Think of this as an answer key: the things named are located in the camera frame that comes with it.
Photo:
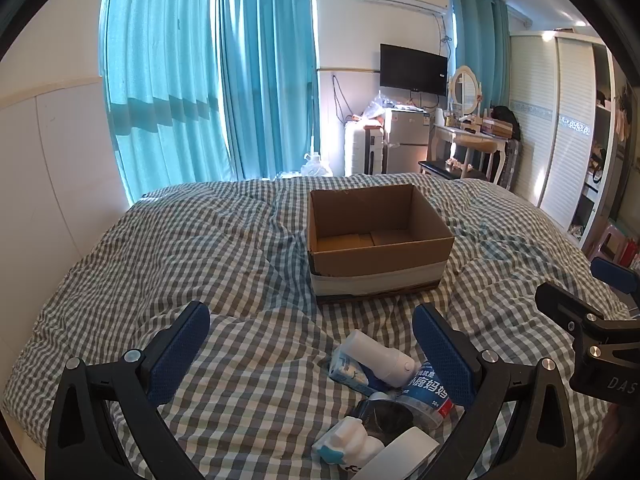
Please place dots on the teal curtain beside wardrobe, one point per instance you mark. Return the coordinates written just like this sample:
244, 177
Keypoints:
477, 30

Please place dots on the narrow teal curtain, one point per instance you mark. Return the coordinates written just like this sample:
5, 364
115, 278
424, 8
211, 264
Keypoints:
270, 70

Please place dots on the black wall television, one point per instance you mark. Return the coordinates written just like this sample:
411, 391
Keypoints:
412, 69

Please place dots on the pink plastic stool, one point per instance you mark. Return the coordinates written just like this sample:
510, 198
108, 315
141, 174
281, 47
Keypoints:
612, 245

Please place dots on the dark suitcase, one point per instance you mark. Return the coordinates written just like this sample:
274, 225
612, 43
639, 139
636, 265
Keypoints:
512, 165

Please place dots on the clear plastic bags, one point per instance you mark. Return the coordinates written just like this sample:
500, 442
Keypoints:
316, 166

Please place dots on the grey checkered blanket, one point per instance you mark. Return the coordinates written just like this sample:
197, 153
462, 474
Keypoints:
200, 250

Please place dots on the wide teal curtain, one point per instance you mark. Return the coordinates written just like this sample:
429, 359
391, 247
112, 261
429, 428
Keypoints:
160, 85

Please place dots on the oval vanity mirror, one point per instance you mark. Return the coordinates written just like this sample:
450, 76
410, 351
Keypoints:
465, 89

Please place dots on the black round compact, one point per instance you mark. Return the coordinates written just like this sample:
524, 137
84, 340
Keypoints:
387, 415

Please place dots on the silver mini fridge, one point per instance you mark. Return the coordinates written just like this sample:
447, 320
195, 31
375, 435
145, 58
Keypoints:
406, 140

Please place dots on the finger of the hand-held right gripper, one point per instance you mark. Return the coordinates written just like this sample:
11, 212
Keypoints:
614, 274
565, 305

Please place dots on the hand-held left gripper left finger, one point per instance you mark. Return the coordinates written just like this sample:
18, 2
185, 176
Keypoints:
180, 355

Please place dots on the white vanity table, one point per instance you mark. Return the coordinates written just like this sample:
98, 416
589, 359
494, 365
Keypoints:
462, 136

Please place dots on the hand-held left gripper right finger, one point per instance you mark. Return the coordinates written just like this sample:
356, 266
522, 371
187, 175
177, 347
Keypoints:
445, 355

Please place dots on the black bag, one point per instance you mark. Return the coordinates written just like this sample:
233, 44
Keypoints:
506, 121

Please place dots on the white spray bottle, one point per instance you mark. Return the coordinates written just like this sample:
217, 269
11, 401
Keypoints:
372, 352

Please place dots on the white louvred wardrobe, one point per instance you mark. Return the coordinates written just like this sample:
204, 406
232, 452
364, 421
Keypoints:
565, 120

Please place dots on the black seat vanity chair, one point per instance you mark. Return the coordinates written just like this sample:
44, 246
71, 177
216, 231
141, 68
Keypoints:
450, 167

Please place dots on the blue labelled can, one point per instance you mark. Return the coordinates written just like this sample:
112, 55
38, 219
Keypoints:
425, 395

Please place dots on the plastic bags on fridge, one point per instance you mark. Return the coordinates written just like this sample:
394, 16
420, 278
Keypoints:
376, 109

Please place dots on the wooden box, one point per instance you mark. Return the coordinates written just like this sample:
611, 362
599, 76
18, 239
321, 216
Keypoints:
495, 127

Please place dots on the cardboard box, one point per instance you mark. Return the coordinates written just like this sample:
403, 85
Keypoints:
380, 270

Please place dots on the blue and white packet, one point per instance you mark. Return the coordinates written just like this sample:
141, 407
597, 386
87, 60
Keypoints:
350, 372

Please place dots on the white suitcase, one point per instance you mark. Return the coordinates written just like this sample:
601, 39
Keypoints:
362, 152

